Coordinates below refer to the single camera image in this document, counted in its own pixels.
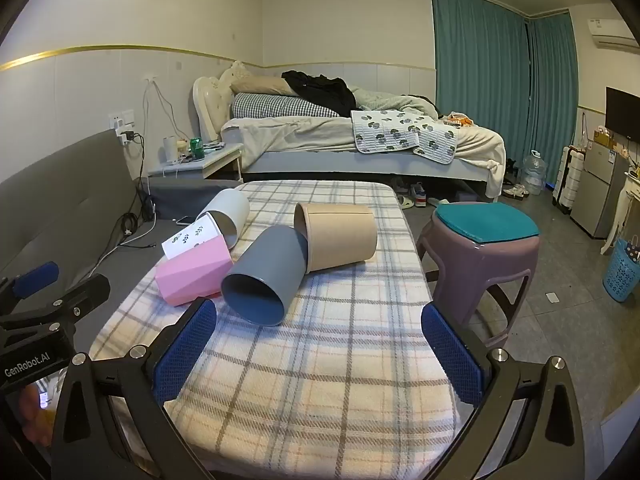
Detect blue laundry basket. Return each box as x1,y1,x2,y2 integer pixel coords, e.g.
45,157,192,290
602,236,640,304

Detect white suitcase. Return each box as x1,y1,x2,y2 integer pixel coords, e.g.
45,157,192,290
552,145,586,215

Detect beige pillow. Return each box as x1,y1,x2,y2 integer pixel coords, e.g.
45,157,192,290
230,77,301,97

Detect tan cup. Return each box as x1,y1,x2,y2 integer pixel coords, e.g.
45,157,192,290
293,202,378,272

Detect pink cup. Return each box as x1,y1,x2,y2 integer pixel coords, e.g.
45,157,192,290
155,236,235,307

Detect teal seat cushion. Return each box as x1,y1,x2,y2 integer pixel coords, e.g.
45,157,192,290
434,202,541,247

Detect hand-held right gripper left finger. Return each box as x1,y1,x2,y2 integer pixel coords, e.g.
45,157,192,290
50,297,221,480

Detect leaf patterned quilted mat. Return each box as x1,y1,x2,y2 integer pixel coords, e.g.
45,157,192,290
350,108,459,165

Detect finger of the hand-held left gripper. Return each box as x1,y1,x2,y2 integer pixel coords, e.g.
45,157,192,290
0,261,61,317
30,273,112,333

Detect dark grey cup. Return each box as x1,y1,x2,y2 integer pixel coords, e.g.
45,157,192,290
220,225,310,327

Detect white nightstand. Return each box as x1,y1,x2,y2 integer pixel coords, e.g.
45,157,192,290
148,142,245,184

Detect white bed headboard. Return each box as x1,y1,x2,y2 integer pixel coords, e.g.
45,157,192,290
192,60,251,144

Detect light grey cup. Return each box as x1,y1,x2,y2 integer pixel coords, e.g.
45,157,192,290
196,188,251,248

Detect grey green duvet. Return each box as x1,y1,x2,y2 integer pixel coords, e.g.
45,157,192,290
347,84,442,122

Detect checked pillow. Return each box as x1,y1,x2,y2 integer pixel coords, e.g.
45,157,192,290
232,92,342,120

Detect wide teal curtain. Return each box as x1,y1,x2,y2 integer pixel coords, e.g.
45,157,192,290
430,0,532,190

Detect narrow teal curtain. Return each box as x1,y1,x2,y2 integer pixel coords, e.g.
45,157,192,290
525,11,581,187

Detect black cable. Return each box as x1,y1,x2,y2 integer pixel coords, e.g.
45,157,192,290
118,132,160,250

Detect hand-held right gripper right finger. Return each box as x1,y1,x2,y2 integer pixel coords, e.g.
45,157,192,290
421,304,588,480

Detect white air conditioner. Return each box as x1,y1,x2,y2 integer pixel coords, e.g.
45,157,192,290
587,16,640,51

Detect large water bottle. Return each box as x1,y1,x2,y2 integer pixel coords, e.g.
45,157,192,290
520,149,545,196

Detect black television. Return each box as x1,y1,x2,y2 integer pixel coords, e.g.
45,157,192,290
605,86,640,144

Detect bed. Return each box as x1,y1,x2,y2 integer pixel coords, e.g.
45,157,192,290
192,60,507,200

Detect purple plastic stool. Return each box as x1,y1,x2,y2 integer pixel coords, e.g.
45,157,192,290
416,202,543,349

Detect grey sofa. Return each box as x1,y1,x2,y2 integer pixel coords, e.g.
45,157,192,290
0,128,242,313

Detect white leaf print cup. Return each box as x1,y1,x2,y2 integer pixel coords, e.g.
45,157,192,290
161,220,223,261

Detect black clothing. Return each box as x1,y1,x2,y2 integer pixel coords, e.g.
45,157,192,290
281,70,357,117

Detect grey small fridge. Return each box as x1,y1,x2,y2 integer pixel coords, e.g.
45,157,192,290
569,147,632,240

